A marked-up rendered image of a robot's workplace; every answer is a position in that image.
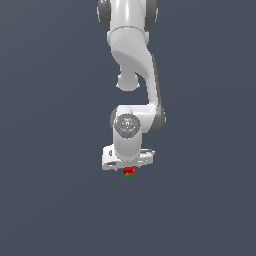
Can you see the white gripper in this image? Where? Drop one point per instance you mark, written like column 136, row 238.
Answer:
column 110, row 159

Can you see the red cube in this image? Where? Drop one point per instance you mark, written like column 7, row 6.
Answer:
column 127, row 169

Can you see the green cube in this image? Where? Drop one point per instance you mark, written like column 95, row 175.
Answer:
column 128, row 174

